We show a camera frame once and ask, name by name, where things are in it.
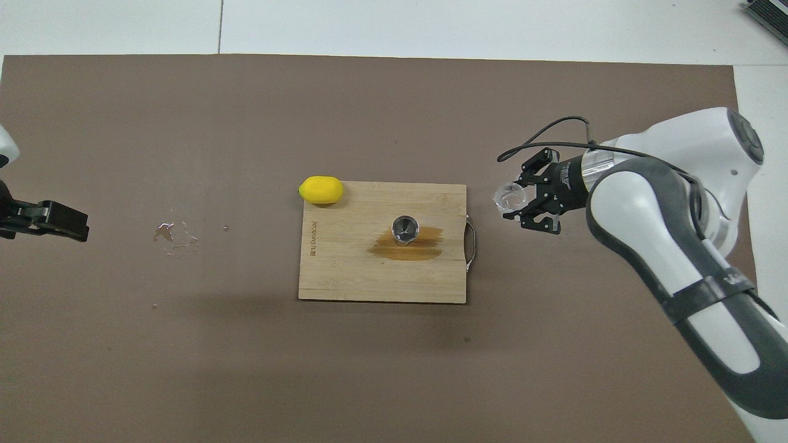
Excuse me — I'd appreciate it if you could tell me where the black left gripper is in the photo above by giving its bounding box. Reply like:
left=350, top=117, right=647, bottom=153
left=0, top=178, right=90, bottom=242

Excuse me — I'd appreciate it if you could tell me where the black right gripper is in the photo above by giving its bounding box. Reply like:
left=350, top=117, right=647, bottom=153
left=502, top=147, right=590, bottom=236

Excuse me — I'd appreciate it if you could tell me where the metal jigger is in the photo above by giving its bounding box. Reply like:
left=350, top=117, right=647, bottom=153
left=391, top=214, right=421, bottom=249

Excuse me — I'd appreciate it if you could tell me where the spilled water puddle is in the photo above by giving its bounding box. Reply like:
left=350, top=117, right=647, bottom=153
left=152, top=220, right=201, bottom=260

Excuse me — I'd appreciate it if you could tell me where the brown table mat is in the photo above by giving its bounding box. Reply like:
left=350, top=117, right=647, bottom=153
left=0, top=54, right=776, bottom=443

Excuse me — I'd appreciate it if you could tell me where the wooden cutting board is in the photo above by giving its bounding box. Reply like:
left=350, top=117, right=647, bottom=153
left=299, top=182, right=476, bottom=305

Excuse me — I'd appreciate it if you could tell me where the yellow lemon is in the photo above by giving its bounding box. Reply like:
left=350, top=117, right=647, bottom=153
left=299, top=175, right=345, bottom=206

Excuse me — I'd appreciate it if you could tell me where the grey ribbed device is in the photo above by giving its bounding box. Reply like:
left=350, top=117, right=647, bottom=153
left=743, top=0, right=788, bottom=47

